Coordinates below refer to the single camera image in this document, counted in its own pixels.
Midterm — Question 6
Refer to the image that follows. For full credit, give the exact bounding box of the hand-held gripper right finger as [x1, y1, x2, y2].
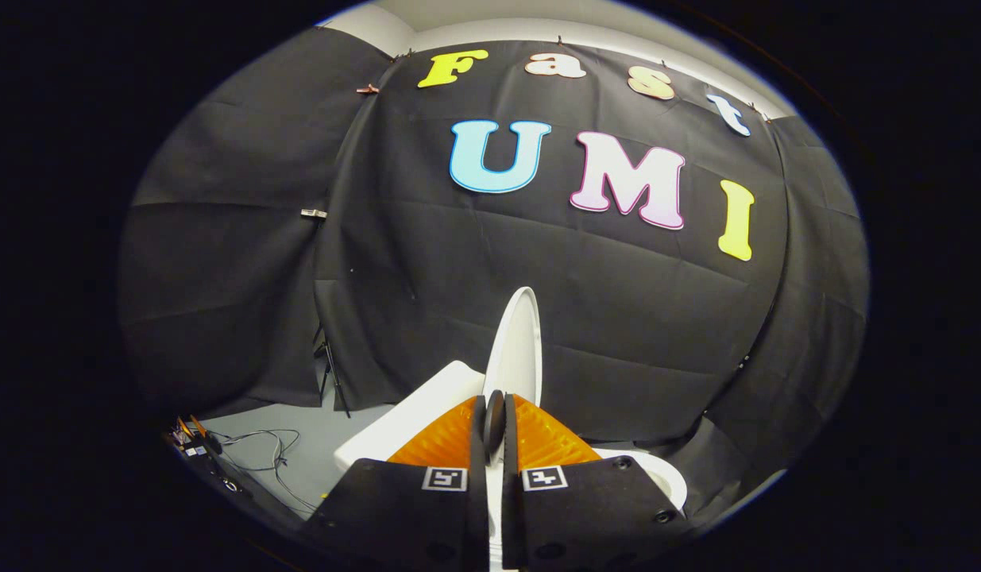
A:
[502, 393, 689, 572]

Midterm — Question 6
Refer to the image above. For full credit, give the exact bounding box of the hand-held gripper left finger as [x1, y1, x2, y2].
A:
[299, 395, 491, 572]

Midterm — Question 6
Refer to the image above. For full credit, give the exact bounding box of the black round lid pull tab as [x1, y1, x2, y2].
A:
[484, 389, 507, 466]

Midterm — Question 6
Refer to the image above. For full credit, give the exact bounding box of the white toilet tank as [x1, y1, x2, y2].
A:
[334, 360, 487, 471]

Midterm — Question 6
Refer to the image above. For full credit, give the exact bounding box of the white toilet seat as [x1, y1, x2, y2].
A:
[589, 447, 689, 513]

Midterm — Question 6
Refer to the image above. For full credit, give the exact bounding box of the black tripod stand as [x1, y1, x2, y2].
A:
[314, 322, 353, 419]

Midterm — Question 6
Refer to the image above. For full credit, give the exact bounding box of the black backdrop cloth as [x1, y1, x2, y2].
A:
[117, 28, 870, 525]

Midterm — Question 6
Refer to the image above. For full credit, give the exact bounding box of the dark floor equipment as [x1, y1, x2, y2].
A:
[168, 413, 249, 497]

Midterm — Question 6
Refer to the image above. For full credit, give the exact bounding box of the thin grey floor cable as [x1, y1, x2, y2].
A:
[208, 427, 322, 514]

